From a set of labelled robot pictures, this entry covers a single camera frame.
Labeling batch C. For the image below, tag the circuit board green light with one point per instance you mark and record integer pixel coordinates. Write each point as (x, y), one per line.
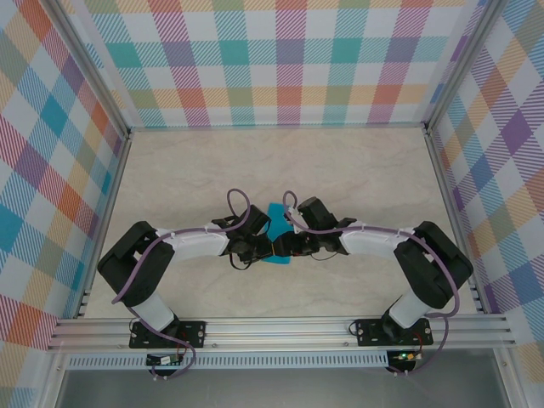
(404, 356)

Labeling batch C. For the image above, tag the circuit board white label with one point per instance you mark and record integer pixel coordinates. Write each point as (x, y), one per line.
(163, 360)

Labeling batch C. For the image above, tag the blue square paper sheet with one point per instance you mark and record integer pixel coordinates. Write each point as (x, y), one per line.
(278, 221)

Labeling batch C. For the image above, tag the aluminium side rail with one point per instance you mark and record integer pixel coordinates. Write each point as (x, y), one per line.
(452, 212)
(107, 212)

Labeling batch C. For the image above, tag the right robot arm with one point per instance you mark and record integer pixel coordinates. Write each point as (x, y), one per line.
(433, 272)

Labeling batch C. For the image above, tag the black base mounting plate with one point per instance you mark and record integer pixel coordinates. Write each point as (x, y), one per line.
(196, 333)
(369, 336)

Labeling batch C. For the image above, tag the thin aluminium rail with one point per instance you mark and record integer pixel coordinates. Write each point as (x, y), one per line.
(276, 126)

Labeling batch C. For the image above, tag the grey metal panel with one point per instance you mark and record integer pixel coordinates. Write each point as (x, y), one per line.
(276, 389)

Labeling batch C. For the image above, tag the aluminium frame post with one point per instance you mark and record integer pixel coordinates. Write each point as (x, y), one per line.
(463, 64)
(90, 64)

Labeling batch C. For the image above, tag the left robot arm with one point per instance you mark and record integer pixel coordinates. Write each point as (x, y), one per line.
(136, 263)

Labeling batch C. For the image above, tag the aluminium cross rail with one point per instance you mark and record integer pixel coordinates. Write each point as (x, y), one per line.
(276, 331)

